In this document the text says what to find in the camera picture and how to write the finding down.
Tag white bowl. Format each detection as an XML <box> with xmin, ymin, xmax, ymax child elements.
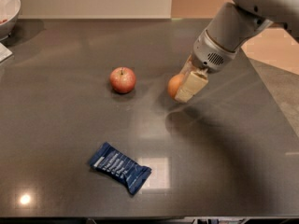
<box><xmin>0</xmin><ymin>0</ymin><xmax>21</xmax><ymax>40</ymax></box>

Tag orange fruit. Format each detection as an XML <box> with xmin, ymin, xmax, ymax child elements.
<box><xmin>167</xmin><ymin>74</ymin><xmax>184</xmax><ymax>99</ymax></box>

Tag red apple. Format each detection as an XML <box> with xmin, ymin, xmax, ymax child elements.
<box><xmin>109</xmin><ymin>67</ymin><xmax>136</xmax><ymax>94</ymax></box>

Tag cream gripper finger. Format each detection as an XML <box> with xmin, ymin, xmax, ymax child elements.
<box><xmin>175</xmin><ymin>69</ymin><xmax>208</xmax><ymax>103</ymax></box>
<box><xmin>180</xmin><ymin>56</ymin><xmax>195</xmax><ymax>75</ymax></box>

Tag blue rxbar blueberry wrapper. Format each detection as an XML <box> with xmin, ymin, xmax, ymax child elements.
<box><xmin>89</xmin><ymin>142</ymin><xmax>151</xmax><ymax>195</ymax></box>

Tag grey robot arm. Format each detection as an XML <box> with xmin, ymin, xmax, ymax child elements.
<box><xmin>174</xmin><ymin>0</ymin><xmax>299</xmax><ymax>103</ymax></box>

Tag white paper napkin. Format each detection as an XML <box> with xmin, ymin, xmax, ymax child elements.
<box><xmin>0</xmin><ymin>43</ymin><xmax>12</xmax><ymax>63</ymax></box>

